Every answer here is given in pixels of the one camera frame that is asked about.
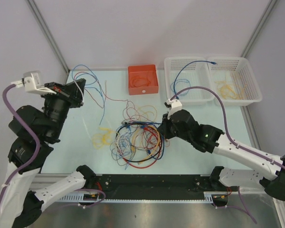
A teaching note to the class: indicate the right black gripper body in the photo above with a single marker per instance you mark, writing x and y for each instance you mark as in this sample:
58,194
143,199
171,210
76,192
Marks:
169,131

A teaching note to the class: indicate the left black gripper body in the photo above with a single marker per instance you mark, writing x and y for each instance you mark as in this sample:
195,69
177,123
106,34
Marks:
63,95

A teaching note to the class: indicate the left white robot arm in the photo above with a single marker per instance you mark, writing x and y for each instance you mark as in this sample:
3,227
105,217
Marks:
36,131

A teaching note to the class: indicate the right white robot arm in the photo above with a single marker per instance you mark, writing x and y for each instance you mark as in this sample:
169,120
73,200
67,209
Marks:
266,171

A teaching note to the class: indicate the left white plastic basket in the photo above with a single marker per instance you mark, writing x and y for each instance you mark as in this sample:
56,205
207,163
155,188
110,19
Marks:
183,72

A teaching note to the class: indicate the white plastic basket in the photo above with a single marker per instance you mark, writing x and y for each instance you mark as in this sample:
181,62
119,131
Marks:
234,81
183,72

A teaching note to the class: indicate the orange square box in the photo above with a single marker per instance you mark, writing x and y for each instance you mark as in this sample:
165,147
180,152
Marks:
142,80

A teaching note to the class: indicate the right white plastic basket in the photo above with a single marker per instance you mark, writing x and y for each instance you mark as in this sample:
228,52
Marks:
234,81

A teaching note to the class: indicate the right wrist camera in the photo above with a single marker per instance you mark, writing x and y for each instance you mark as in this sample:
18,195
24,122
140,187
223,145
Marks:
173,106

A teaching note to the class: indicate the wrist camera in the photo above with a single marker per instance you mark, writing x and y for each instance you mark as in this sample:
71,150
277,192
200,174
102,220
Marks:
32,84
173,106

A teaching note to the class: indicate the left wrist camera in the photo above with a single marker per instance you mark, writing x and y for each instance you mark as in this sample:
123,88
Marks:
32,84

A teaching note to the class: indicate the white slotted cable duct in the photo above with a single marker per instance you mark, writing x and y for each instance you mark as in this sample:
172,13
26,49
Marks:
79,198

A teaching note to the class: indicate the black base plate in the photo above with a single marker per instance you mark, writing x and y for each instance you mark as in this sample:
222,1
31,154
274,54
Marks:
151,186

